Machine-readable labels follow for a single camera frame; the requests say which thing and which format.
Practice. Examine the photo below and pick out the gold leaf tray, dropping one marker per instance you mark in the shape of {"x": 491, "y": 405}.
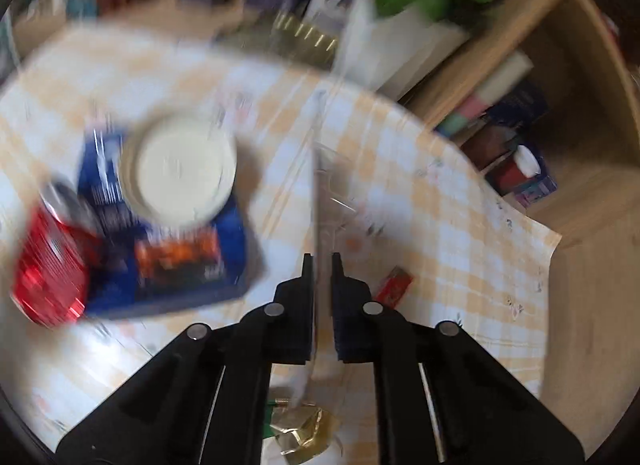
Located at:
{"x": 305, "y": 32}

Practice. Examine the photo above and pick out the small red box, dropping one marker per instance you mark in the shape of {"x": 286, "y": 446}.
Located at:
{"x": 395, "y": 287}

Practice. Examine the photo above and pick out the stack of pastel cups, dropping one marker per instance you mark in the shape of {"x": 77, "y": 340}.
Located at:
{"x": 475, "y": 107}

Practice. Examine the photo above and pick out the blue cardboard box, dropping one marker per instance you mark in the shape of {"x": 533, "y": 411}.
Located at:
{"x": 230, "y": 240}

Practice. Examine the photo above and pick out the dark brown cup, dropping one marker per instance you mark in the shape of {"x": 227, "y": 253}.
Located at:
{"x": 487, "y": 145}

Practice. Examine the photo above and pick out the yellow checked floral tablecloth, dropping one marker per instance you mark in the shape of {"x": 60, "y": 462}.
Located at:
{"x": 425, "y": 225}

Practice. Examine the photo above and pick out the dark blue picture box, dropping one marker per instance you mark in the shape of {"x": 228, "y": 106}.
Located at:
{"x": 520, "y": 100}

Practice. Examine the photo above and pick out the white round lid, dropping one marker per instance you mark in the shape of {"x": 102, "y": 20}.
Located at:
{"x": 180, "y": 170}

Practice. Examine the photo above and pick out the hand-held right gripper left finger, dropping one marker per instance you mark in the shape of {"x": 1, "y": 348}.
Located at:
{"x": 300, "y": 310}

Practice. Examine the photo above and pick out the red cup with white rim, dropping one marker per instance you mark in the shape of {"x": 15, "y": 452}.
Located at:
{"x": 512, "y": 177}

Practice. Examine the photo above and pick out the crushed red can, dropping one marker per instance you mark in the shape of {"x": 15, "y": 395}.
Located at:
{"x": 47, "y": 270}

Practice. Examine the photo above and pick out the green gold foil wrapper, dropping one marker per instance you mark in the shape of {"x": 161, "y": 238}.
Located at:
{"x": 305, "y": 432}

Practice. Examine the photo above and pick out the small blue box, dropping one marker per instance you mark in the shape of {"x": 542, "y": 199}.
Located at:
{"x": 537, "y": 190}

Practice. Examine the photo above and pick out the potted red rose plant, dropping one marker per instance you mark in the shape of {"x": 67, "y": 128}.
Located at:
{"x": 395, "y": 45}

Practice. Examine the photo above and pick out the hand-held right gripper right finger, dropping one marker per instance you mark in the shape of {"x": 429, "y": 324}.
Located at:
{"x": 350, "y": 325}

